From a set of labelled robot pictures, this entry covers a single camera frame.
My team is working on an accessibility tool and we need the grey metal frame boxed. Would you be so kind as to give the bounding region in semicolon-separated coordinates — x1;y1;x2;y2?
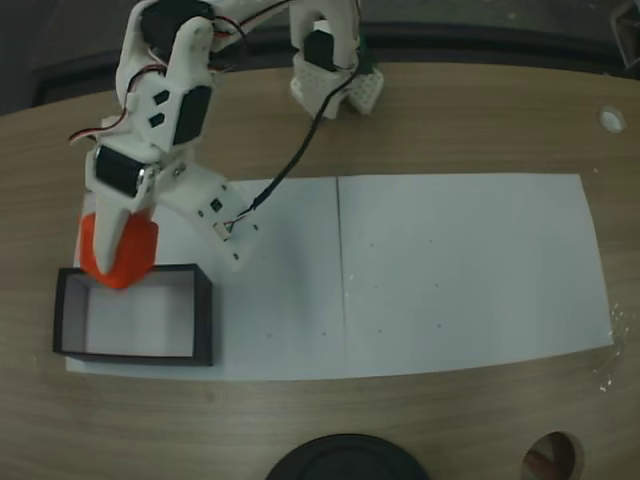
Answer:
610;1;640;69

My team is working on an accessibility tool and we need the black desk lamp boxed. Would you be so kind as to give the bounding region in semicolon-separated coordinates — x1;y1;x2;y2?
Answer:
263;433;429;480

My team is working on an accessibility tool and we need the white paper sheet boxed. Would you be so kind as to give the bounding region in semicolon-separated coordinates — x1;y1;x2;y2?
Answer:
336;172;616;380
66;176;347;382

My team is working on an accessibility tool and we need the dark open box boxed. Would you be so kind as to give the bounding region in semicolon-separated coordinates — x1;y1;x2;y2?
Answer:
53;263;215;368

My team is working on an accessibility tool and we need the small white round cap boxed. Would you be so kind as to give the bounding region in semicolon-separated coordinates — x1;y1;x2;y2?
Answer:
599;105;624;134

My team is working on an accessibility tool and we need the orange cube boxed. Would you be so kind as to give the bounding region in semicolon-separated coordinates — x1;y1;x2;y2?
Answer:
78;212;160;291

